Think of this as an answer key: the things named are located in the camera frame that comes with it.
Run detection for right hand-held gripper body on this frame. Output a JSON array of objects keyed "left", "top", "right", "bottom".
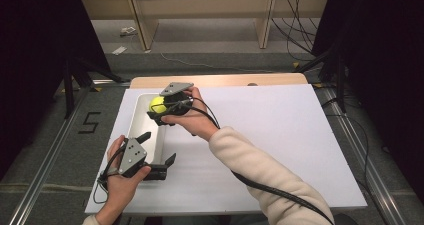
[{"left": 159, "top": 81, "right": 195, "bottom": 117}]

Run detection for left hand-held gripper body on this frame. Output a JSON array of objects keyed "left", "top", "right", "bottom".
[{"left": 118, "top": 137, "right": 168, "bottom": 181}]

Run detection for white plastic bin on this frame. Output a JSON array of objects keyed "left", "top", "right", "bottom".
[{"left": 126, "top": 92, "right": 169, "bottom": 165}]

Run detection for yellow tennis ball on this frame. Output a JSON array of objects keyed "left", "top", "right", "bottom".
[{"left": 148, "top": 95, "right": 168, "bottom": 115}]

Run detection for person's left hand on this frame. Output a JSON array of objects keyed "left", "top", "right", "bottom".
[{"left": 105, "top": 134, "right": 153, "bottom": 208}]

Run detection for person's right hand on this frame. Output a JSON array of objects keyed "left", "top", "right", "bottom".
[{"left": 160, "top": 86, "right": 221, "bottom": 142}]

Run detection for white paper slip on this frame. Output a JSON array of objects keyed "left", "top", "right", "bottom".
[{"left": 111, "top": 45, "right": 129, "bottom": 56}]

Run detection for small packet on floor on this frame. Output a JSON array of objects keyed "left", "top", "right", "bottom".
[{"left": 119, "top": 26, "right": 139, "bottom": 38}]

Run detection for wooden desk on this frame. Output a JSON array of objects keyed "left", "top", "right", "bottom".
[{"left": 79, "top": 0, "right": 331, "bottom": 51}]

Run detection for black metal stand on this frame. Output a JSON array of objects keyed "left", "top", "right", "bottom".
[
  {"left": 295, "top": 47, "right": 348, "bottom": 115},
  {"left": 62, "top": 54, "right": 127, "bottom": 120}
]

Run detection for white board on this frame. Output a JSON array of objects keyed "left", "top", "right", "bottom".
[{"left": 84, "top": 83, "right": 368, "bottom": 216}]

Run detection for dark curtain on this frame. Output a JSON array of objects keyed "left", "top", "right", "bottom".
[
  {"left": 0, "top": 0, "right": 112, "bottom": 183},
  {"left": 312, "top": 0, "right": 424, "bottom": 208}
]

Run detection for white floor cable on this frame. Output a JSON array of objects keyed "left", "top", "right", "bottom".
[{"left": 159, "top": 52, "right": 278, "bottom": 75}]

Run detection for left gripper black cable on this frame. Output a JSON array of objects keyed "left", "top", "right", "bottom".
[{"left": 92, "top": 141, "right": 128, "bottom": 205}]

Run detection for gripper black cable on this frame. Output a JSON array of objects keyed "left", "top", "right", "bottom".
[
  {"left": 149, "top": 96, "right": 336, "bottom": 225},
  {"left": 92, "top": 141, "right": 128, "bottom": 205}
]

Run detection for aluminium rail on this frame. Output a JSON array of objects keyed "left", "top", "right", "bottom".
[
  {"left": 7, "top": 79, "right": 132, "bottom": 225},
  {"left": 319, "top": 85, "right": 408, "bottom": 225}
]

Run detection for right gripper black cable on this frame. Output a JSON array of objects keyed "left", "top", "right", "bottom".
[{"left": 149, "top": 96, "right": 336, "bottom": 225}]

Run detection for hanging black cables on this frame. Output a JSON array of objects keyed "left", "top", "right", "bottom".
[{"left": 271, "top": 0, "right": 322, "bottom": 63}]

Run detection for black floor cable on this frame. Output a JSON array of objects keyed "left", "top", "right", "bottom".
[{"left": 322, "top": 97, "right": 372, "bottom": 194}]

